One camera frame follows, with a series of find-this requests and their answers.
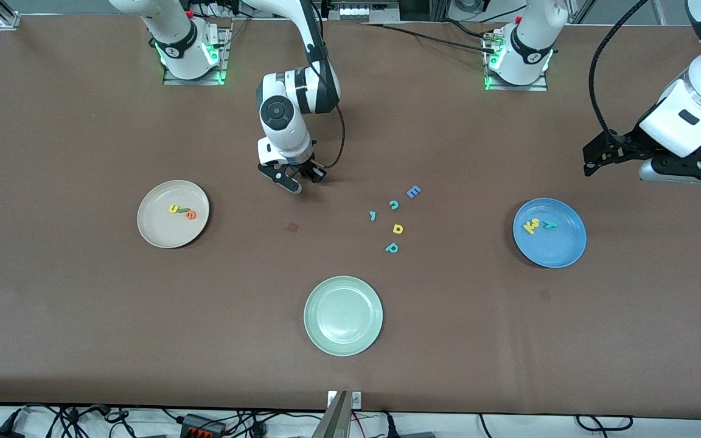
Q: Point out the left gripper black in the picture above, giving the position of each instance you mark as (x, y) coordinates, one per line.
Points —
(625, 146)

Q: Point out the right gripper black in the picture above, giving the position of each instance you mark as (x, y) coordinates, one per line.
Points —
(307, 168)

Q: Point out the yellow foam letter K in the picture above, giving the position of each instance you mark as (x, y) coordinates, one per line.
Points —
(529, 229)

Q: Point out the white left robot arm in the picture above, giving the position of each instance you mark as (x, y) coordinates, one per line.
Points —
(527, 42)

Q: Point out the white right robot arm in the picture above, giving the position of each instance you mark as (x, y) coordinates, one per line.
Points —
(174, 36)

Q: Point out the blue round plate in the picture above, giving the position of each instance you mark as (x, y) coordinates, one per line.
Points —
(560, 246)

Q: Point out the blue foam letter E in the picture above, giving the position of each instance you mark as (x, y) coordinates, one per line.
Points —
(413, 192)

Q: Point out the teal foam letter P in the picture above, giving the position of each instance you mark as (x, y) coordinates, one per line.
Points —
(392, 247)

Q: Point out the pale green round plate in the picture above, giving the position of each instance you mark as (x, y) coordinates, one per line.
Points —
(343, 316)

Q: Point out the beige brown round plate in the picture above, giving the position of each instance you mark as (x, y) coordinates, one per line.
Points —
(162, 231)

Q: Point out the silver power strip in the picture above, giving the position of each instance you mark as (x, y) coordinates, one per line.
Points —
(362, 13)

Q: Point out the black power plug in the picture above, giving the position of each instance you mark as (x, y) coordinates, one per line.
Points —
(390, 426)

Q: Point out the orange black connector block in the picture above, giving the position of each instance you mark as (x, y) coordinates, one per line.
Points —
(198, 423)

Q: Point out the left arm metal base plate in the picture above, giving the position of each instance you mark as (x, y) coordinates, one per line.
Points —
(539, 87)

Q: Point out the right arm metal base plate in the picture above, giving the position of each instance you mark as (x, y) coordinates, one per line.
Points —
(204, 81)

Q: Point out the dark aluminium frame post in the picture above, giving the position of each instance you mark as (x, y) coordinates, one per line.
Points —
(440, 7)

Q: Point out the white pole bracket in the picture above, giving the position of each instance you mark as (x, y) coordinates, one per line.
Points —
(356, 399)

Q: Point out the grey metal camera pole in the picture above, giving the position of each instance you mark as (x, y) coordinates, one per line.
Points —
(335, 420)

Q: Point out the aluminium corner post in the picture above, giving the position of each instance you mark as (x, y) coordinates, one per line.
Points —
(10, 21)

